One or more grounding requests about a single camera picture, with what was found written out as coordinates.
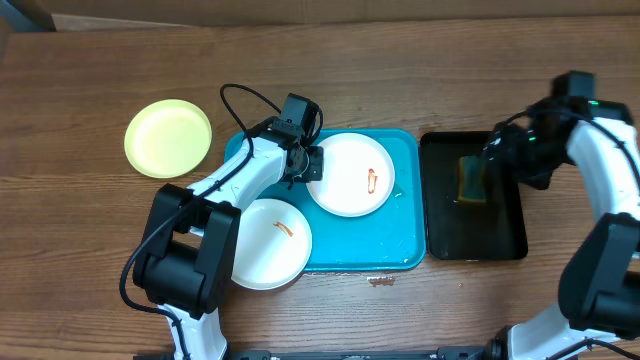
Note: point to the white plate with orange streak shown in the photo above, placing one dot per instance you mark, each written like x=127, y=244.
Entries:
x=273, y=247

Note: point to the brown cardboard backdrop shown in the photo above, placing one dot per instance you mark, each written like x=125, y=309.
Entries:
x=250, y=12

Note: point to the white plate with red ring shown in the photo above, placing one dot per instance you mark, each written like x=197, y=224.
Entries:
x=358, y=175

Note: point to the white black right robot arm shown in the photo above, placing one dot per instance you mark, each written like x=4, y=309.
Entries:
x=598, y=297

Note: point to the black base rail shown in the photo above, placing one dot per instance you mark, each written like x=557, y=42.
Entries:
x=442, y=353

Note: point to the yellow plate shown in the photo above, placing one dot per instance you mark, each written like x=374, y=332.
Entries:
x=167, y=139

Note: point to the black water tray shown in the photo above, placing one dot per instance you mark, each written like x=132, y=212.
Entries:
x=462, y=230

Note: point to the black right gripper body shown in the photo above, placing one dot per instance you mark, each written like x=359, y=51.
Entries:
x=500, y=151

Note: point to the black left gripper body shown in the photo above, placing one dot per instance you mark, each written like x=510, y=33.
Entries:
x=298, y=175

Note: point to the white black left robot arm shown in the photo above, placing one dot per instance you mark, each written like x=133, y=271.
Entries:
x=182, y=267

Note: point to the blue plastic tray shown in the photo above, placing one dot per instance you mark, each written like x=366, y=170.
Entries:
x=390, y=238

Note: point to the green yellow sponge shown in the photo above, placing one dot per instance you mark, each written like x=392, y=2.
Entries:
x=471, y=180

